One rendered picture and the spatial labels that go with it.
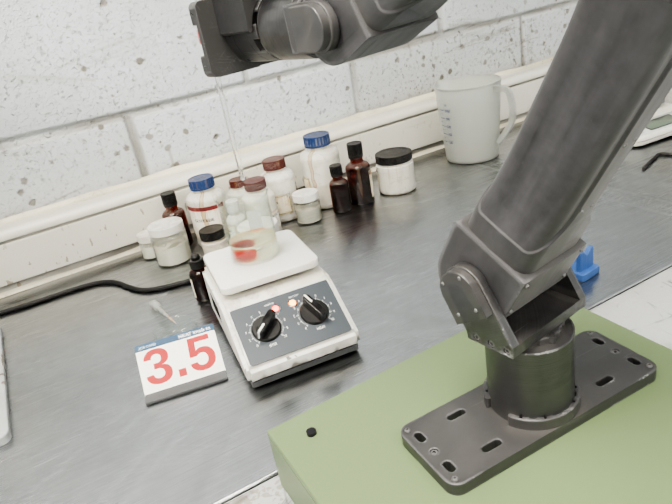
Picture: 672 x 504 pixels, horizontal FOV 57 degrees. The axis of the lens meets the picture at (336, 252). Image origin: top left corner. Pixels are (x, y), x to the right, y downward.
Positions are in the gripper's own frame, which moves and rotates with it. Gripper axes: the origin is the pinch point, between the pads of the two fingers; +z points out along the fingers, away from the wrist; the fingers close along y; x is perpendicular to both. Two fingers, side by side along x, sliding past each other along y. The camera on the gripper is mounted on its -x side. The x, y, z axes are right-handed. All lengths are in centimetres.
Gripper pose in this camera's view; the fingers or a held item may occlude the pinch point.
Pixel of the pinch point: (206, 35)
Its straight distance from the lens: 68.8
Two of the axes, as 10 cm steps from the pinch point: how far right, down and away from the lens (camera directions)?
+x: 1.8, 9.0, 3.9
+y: -7.6, 3.8, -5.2
